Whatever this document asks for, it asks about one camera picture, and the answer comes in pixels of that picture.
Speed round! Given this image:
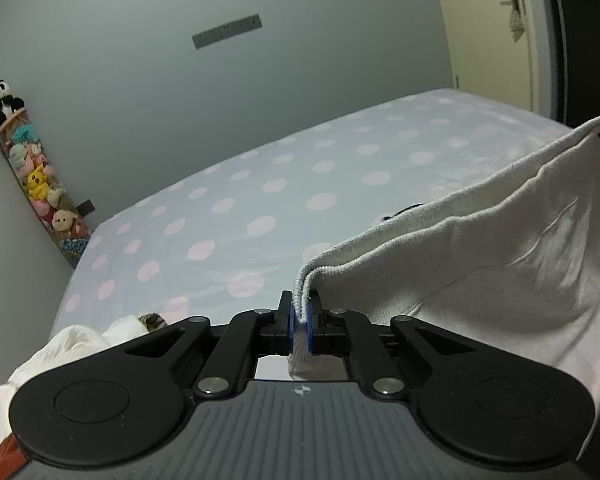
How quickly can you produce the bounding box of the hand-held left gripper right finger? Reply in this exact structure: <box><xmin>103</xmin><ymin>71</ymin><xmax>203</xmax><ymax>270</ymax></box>
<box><xmin>304</xmin><ymin>292</ymin><xmax>473</xmax><ymax>400</ymax></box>

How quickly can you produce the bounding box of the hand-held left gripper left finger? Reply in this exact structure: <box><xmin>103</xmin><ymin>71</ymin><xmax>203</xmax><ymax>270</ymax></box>
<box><xmin>125</xmin><ymin>290</ymin><xmax>301</xmax><ymax>400</ymax></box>

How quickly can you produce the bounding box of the white printed sweatshirt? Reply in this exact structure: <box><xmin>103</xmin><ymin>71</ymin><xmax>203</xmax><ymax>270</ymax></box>
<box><xmin>286</xmin><ymin>115</ymin><xmax>600</xmax><ymax>402</ymax></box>

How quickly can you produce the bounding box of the black wardrobe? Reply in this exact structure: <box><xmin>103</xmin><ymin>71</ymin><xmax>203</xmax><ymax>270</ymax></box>
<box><xmin>545</xmin><ymin>0</ymin><xmax>600</xmax><ymax>129</ymax></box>

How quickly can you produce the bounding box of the bed with polka dot sheet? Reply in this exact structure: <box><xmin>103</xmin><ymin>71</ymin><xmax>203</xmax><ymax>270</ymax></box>
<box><xmin>50</xmin><ymin>87</ymin><xmax>581</xmax><ymax>342</ymax></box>

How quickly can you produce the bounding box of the brown striped cloth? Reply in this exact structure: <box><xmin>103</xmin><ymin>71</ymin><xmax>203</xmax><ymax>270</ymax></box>
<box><xmin>137</xmin><ymin>312</ymin><xmax>169</xmax><ymax>334</ymax></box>

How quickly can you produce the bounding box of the cream door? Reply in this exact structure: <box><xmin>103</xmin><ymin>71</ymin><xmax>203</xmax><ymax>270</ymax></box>
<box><xmin>427</xmin><ymin>0</ymin><xmax>543</xmax><ymax>112</ymax></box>

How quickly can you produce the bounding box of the white cloth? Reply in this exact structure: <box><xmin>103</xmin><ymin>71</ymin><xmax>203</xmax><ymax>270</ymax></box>
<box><xmin>0</xmin><ymin>312</ymin><xmax>149</xmax><ymax>444</ymax></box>

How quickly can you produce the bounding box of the clear tube of plush toys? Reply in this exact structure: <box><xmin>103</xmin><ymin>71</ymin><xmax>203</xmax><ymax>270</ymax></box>
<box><xmin>0</xmin><ymin>109</ymin><xmax>94</xmax><ymax>271</ymax></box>

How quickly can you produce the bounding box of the rust orange cloth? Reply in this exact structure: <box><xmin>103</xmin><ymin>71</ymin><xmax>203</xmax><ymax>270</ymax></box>
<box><xmin>0</xmin><ymin>432</ymin><xmax>29</xmax><ymax>480</ymax></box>

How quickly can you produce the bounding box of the panda plush toy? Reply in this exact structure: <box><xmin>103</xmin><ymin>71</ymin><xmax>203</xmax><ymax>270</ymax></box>
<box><xmin>0</xmin><ymin>79</ymin><xmax>27</xmax><ymax>131</ymax></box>

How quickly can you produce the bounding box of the grey wall plate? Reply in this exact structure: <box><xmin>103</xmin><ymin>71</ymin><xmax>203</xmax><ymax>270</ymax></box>
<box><xmin>192</xmin><ymin>14</ymin><xmax>263</xmax><ymax>51</ymax></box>

